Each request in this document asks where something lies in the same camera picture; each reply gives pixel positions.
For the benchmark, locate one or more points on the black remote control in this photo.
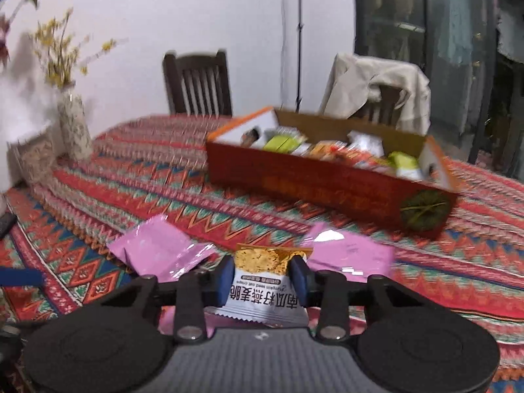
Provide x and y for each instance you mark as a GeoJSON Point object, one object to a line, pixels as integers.
{"type": "Point", "coordinates": [6, 225]}

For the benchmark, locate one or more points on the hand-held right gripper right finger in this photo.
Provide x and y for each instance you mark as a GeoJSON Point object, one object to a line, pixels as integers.
{"type": "Point", "coordinates": [299, 280]}

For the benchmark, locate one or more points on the dark wooden slatted chair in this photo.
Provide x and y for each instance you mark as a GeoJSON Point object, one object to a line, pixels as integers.
{"type": "Point", "coordinates": [198, 84]}

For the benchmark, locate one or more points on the pink snack packet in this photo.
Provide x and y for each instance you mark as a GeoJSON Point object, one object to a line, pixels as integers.
{"type": "Point", "coordinates": [159, 245]}
{"type": "Point", "coordinates": [352, 254]}

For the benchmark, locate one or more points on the green snack packet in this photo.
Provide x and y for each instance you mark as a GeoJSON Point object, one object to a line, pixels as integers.
{"type": "Point", "coordinates": [282, 142]}
{"type": "Point", "coordinates": [405, 166]}

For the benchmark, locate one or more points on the woven basket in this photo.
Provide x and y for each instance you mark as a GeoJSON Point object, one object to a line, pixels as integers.
{"type": "Point", "coordinates": [37, 157]}

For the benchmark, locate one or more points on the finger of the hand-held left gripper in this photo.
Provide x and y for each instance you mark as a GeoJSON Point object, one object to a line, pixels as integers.
{"type": "Point", "coordinates": [22, 277]}

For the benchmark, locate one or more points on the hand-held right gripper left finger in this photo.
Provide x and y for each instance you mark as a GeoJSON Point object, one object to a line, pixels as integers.
{"type": "Point", "coordinates": [223, 283]}

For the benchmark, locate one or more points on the glass sliding door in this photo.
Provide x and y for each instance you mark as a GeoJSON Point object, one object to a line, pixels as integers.
{"type": "Point", "coordinates": [442, 57]}

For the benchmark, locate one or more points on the zigzag patterned tablecloth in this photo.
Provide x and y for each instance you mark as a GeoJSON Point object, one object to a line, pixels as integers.
{"type": "Point", "coordinates": [143, 188]}

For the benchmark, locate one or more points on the yellow flower branches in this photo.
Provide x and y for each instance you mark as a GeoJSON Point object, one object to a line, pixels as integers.
{"type": "Point", "coordinates": [61, 53]}

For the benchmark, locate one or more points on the white orange-top snack packet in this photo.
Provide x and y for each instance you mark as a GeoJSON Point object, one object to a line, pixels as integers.
{"type": "Point", "coordinates": [262, 290]}

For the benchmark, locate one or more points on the orange cardboard box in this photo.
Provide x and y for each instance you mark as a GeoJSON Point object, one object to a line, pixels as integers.
{"type": "Point", "coordinates": [319, 184]}

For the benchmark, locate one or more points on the floral patterned vase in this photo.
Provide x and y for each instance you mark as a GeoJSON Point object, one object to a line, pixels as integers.
{"type": "Point", "coordinates": [74, 129]}

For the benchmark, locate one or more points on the beige jacket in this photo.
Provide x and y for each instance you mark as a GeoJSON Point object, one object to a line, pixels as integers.
{"type": "Point", "coordinates": [368, 80]}

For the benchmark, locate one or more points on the orange snack packet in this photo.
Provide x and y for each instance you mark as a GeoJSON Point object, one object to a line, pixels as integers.
{"type": "Point", "coordinates": [329, 149]}

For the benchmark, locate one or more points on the black tripod stand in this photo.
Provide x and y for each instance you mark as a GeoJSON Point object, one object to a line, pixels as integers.
{"type": "Point", "coordinates": [299, 37]}

